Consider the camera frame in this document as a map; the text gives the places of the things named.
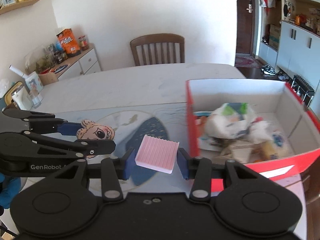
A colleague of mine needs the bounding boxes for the dark wooden door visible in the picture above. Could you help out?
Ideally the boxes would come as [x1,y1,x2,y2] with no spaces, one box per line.
[236,0,258,55]

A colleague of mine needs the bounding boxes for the grey wall cabinet unit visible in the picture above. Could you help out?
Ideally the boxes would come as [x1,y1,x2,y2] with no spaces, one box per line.
[257,0,320,93]

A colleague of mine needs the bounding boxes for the brown wooden chair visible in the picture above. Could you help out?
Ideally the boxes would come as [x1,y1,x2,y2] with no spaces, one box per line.
[130,33,185,66]

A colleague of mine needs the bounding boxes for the wooden wall shelf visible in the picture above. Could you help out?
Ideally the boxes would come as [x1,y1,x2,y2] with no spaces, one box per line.
[0,0,40,15]

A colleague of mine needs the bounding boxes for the white side cabinet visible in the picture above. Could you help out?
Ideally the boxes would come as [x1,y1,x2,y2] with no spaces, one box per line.
[39,43,101,86]

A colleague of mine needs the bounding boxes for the silver foil snack pouch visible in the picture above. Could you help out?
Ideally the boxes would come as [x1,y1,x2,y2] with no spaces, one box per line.
[212,140,258,164]

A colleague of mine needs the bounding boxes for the tissue pack white green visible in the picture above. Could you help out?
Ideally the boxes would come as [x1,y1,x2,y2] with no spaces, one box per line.
[204,102,257,139]

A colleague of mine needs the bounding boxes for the white thermos cup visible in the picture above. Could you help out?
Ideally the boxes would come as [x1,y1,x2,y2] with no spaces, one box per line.
[11,85,33,111]

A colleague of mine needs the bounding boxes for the blue gloved hand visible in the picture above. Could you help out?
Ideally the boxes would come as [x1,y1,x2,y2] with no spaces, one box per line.
[1,173,21,209]

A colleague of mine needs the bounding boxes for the red cardboard box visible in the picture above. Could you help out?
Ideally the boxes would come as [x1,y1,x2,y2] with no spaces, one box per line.
[186,79,319,180]

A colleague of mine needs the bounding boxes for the white blue snack packet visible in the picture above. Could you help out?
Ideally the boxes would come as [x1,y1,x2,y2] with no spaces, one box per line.
[194,111,220,151]

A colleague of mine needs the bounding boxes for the black shoe rack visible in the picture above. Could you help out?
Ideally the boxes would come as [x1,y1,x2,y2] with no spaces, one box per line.
[291,75,315,107]

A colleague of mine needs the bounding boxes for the red lid jar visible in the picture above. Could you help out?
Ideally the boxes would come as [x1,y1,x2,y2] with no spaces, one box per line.
[78,35,89,51]

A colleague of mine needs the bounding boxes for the illustrated white cup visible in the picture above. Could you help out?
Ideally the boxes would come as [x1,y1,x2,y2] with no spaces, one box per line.
[25,71,43,93]

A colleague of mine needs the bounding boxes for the bread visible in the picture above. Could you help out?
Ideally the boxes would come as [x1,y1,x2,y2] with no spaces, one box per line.
[259,131,292,161]

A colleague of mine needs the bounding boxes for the cartoon face sticker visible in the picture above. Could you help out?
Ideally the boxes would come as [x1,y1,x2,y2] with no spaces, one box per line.
[76,119,116,159]

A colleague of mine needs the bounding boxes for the clear drinking glass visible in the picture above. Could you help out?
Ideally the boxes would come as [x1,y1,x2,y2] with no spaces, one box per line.
[28,90,43,108]

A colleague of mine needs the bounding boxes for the orange snack bag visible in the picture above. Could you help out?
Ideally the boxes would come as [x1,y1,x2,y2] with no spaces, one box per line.
[56,29,81,57]

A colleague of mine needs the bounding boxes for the white paper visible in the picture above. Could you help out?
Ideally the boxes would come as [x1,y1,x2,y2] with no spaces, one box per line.
[248,121,273,144]

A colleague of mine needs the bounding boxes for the pink ridged eraser block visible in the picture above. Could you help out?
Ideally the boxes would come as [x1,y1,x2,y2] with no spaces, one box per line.
[135,135,180,174]

